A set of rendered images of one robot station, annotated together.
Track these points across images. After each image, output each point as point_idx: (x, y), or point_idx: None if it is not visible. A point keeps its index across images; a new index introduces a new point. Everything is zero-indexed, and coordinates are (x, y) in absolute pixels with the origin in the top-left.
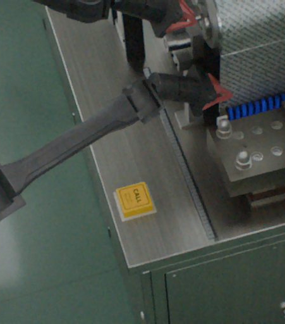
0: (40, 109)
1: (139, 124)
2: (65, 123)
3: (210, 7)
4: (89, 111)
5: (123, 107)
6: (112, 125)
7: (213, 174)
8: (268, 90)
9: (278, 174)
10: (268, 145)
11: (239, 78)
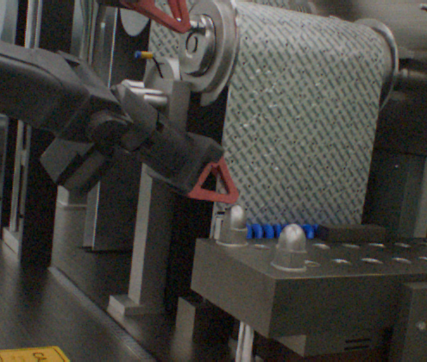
0: None
1: (41, 307)
2: None
3: (215, 1)
4: None
5: (58, 64)
6: (31, 67)
7: (202, 359)
8: (291, 215)
9: (357, 295)
10: (323, 258)
11: (253, 159)
